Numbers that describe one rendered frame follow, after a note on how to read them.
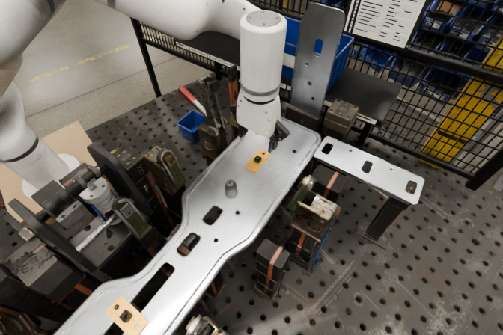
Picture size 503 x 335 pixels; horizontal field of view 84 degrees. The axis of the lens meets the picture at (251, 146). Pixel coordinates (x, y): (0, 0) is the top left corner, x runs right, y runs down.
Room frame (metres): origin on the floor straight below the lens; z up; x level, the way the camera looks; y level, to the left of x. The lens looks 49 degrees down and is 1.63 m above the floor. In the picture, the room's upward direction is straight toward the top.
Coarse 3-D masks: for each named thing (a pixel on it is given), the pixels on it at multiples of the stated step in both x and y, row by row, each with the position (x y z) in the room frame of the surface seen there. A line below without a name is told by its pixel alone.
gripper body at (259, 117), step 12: (240, 96) 0.49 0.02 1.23; (276, 96) 0.48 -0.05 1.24; (240, 108) 0.49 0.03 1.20; (252, 108) 0.47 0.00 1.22; (264, 108) 0.45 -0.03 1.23; (276, 108) 0.46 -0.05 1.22; (240, 120) 0.49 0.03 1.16; (252, 120) 0.47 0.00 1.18; (264, 120) 0.45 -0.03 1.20; (276, 120) 0.46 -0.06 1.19; (264, 132) 0.45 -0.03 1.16
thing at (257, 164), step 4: (260, 152) 0.52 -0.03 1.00; (264, 152) 0.52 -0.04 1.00; (256, 156) 0.50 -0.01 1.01; (260, 156) 0.50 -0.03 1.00; (264, 156) 0.50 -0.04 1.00; (268, 156) 0.50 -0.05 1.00; (252, 160) 0.49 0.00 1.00; (256, 160) 0.48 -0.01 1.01; (260, 160) 0.49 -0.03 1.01; (264, 160) 0.49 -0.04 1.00; (248, 164) 0.48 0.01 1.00; (252, 164) 0.48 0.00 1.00; (256, 164) 0.48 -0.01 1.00; (260, 164) 0.48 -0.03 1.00; (248, 168) 0.46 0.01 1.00; (252, 168) 0.46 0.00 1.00; (256, 168) 0.46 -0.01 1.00; (252, 172) 0.45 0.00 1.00; (256, 172) 0.45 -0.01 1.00
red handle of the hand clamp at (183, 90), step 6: (180, 90) 0.62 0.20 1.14; (186, 90) 0.63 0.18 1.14; (186, 96) 0.61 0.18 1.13; (192, 96) 0.62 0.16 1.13; (192, 102) 0.60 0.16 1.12; (198, 102) 0.61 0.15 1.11; (198, 108) 0.59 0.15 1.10; (204, 108) 0.60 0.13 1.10; (204, 114) 0.58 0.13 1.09; (216, 120) 0.58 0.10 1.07
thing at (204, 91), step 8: (200, 80) 0.57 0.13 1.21; (208, 80) 0.59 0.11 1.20; (200, 88) 0.57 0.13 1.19; (208, 88) 0.58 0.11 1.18; (216, 88) 0.56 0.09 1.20; (208, 96) 0.56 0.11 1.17; (216, 96) 0.58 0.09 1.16; (208, 104) 0.56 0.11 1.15; (216, 104) 0.58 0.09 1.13; (208, 112) 0.56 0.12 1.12; (216, 112) 0.58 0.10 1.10; (216, 128) 0.55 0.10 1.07; (224, 128) 0.57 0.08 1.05
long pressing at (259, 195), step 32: (288, 128) 0.62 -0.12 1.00; (224, 160) 0.49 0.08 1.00; (288, 160) 0.49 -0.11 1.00; (192, 192) 0.38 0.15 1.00; (224, 192) 0.38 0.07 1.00; (256, 192) 0.38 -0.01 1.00; (192, 224) 0.30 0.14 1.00; (224, 224) 0.30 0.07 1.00; (256, 224) 0.30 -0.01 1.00; (160, 256) 0.22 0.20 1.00; (192, 256) 0.22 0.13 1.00; (224, 256) 0.22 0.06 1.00; (128, 288) 0.16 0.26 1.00; (160, 288) 0.16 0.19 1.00; (192, 288) 0.16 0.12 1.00; (96, 320) 0.10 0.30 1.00; (160, 320) 0.10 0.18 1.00
